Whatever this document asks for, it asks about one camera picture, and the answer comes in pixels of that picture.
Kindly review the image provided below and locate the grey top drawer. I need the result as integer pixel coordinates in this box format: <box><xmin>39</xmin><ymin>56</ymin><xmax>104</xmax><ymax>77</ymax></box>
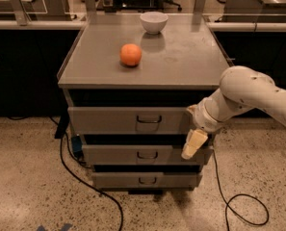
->
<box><xmin>68</xmin><ymin>107</ymin><xmax>194</xmax><ymax>135</ymax></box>

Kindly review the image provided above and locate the white counter rail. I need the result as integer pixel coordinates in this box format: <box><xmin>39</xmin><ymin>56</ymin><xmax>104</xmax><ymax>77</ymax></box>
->
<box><xmin>0</xmin><ymin>20</ymin><xmax>286</xmax><ymax>33</ymax></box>

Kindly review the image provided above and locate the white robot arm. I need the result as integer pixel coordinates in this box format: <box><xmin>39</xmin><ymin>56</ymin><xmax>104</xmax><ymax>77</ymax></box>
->
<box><xmin>181</xmin><ymin>66</ymin><xmax>286</xmax><ymax>160</ymax></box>

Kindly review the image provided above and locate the black cable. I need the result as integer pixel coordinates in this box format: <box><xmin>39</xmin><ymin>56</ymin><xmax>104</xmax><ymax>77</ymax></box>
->
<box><xmin>7</xmin><ymin>115</ymin><xmax>124</xmax><ymax>231</ymax></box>
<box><xmin>212</xmin><ymin>149</ymin><xmax>271</xmax><ymax>231</ymax></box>

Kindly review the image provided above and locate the black cable on left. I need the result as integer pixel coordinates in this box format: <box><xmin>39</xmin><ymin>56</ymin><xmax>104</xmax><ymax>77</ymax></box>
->
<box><xmin>7</xmin><ymin>115</ymin><xmax>124</xmax><ymax>231</ymax></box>

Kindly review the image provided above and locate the grey drawer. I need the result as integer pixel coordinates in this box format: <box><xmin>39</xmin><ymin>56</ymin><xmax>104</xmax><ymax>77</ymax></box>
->
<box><xmin>83</xmin><ymin>145</ymin><xmax>213</xmax><ymax>166</ymax></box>
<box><xmin>91</xmin><ymin>172</ymin><xmax>202</xmax><ymax>189</ymax></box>
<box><xmin>68</xmin><ymin>107</ymin><xmax>194</xmax><ymax>135</ymax></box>

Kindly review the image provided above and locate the orange fruit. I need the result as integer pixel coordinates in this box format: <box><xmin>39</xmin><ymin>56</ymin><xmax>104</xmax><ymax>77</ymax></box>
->
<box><xmin>119</xmin><ymin>43</ymin><xmax>142</xmax><ymax>66</ymax></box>

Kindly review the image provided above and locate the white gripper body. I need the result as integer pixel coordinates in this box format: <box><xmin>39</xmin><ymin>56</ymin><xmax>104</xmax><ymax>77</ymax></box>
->
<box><xmin>192</xmin><ymin>103</ymin><xmax>222</xmax><ymax>133</ymax></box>

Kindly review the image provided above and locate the blue power box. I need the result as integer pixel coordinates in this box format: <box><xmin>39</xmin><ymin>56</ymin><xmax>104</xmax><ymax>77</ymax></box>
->
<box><xmin>71</xmin><ymin>136</ymin><xmax>83</xmax><ymax>157</ymax></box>

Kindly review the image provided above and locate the black cable on right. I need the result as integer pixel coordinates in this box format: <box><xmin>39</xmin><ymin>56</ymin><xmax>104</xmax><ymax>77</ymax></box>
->
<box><xmin>212</xmin><ymin>149</ymin><xmax>271</xmax><ymax>231</ymax></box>

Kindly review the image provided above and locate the grey middle drawer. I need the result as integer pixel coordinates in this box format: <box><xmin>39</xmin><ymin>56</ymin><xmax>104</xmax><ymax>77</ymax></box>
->
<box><xmin>83</xmin><ymin>145</ymin><xmax>213</xmax><ymax>166</ymax></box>

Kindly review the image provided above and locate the grey metal drawer cabinet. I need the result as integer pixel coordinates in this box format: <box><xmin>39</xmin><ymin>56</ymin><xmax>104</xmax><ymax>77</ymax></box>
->
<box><xmin>57</xmin><ymin>13</ymin><xmax>242</xmax><ymax>192</ymax></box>

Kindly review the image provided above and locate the grey bottom drawer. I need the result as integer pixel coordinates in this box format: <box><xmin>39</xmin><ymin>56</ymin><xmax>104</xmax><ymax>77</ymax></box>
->
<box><xmin>91</xmin><ymin>172</ymin><xmax>202</xmax><ymax>189</ymax></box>

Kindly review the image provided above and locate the white bowl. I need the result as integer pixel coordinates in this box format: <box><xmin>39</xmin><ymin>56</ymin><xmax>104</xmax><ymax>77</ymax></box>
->
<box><xmin>140</xmin><ymin>12</ymin><xmax>169</xmax><ymax>34</ymax></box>

